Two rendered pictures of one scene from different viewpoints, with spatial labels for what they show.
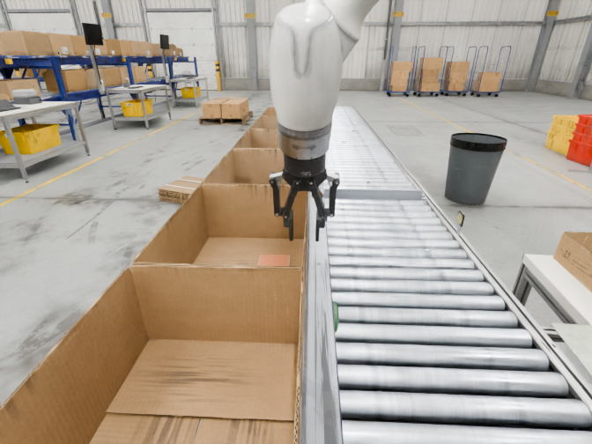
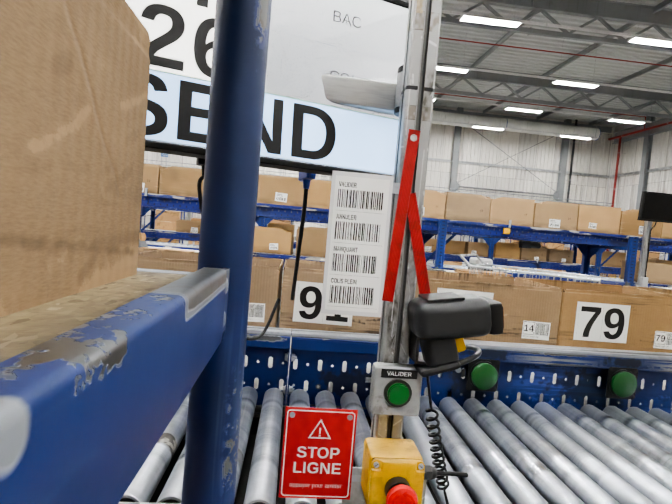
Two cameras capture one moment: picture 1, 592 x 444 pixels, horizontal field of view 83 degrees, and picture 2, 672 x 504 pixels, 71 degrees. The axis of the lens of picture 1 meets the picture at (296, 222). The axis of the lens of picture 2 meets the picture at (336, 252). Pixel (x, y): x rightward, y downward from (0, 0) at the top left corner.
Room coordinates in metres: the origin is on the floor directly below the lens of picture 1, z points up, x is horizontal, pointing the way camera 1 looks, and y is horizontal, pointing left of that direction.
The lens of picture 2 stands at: (-0.75, -1.20, 1.17)
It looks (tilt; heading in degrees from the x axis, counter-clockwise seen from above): 3 degrees down; 82
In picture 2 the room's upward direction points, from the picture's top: 5 degrees clockwise
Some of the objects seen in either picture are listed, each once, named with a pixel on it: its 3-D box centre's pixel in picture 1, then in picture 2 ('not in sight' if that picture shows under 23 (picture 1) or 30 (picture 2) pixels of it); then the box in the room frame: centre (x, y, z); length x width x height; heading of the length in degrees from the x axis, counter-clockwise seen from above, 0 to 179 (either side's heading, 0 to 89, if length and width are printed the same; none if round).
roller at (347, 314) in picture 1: (419, 318); not in sight; (0.70, -0.33, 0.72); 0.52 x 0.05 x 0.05; 87
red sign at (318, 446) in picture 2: not in sight; (339, 453); (-0.63, -0.57, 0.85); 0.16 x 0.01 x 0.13; 177
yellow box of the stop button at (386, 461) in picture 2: not in sight; (419, 478); (-0.53, -0.61, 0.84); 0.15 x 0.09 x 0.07; 177
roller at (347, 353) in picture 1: (435, 356); not in sight; (0.57, -0.33, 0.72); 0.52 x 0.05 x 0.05; 87
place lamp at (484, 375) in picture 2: not in sight; (484, 376); (-0.17, -0.06, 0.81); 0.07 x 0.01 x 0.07; 177
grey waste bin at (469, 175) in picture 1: (470, 168); not in sight; (3.36, -1.81, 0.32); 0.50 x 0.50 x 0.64
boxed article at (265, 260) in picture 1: (271, 275); not in sight; (0.66, 0.06, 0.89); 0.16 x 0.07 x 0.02; 178
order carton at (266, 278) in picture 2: not in sight; (212, 286); (-0.91, 0.20, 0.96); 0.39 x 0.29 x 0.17; 177
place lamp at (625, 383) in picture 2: not in sight; (624, 384); (0.22, -0.08, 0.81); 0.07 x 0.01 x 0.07; 177
